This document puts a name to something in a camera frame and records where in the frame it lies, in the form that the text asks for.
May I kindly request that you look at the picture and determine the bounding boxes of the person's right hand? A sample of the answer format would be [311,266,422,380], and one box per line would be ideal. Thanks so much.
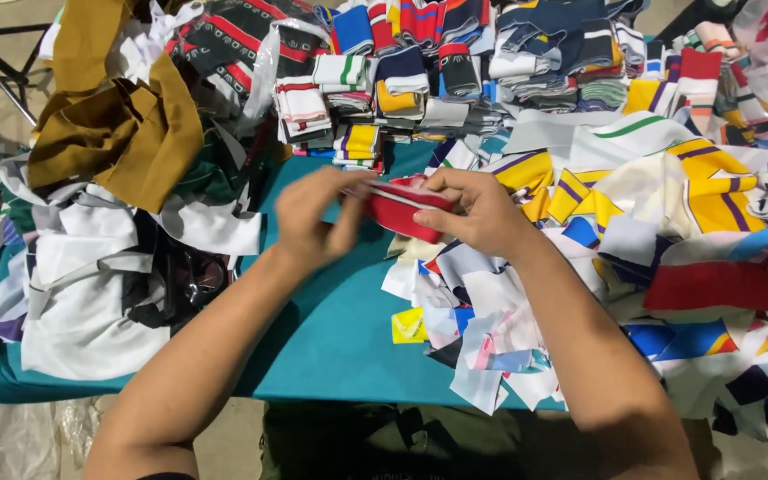
[414,168,545,264]

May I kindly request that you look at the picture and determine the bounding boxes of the person's left hand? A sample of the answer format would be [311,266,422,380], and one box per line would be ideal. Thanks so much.
[271,167,376,273]

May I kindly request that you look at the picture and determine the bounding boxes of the red fabric piece white stripe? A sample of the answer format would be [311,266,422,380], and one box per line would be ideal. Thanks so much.
[363,175,458,245]

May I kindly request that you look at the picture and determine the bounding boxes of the teal table cloth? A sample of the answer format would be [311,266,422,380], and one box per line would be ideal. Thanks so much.
[0,140,768,424]

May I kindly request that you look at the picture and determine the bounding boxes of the yellow fabric scrap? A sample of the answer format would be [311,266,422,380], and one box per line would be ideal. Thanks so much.
[391,306,429,345]

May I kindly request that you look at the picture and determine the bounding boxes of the stacks of folded striped fabric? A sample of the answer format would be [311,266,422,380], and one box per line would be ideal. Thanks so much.
[274,0,768,169]

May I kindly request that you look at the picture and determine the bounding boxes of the black red fabric in bag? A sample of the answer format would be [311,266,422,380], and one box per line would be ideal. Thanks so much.
[166,0,332,137]

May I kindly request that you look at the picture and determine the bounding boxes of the mustard brown fabric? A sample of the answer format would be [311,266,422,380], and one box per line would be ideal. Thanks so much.
[27,0,205,215]

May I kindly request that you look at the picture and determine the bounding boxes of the person's dark green clothing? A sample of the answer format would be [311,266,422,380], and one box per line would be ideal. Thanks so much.
[259,401,725,480]

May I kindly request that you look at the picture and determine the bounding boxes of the heap of white grey scraps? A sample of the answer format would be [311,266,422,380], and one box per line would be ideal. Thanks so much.
[0,120,265,382]

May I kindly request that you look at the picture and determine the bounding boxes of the heap of colourful fabric pieces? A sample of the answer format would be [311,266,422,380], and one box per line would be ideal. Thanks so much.
[380,110,768,442]

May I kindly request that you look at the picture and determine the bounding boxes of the clear plastic sheet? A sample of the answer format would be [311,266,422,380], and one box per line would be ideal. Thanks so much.
[0,383,104,480]

